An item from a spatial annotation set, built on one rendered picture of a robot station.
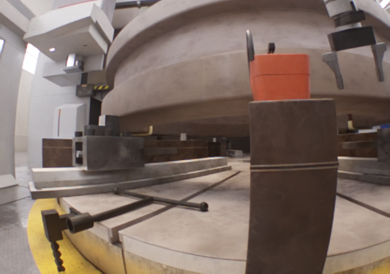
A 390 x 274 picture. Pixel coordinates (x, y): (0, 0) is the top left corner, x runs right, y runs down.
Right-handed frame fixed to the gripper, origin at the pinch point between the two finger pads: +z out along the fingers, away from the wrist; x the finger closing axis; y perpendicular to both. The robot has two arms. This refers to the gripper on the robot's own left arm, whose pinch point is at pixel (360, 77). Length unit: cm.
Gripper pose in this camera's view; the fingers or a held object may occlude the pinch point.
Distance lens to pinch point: 61.1
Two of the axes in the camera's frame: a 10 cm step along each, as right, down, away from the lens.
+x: -8.5, 1.7, 5.0
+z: 3.1, 9.3, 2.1
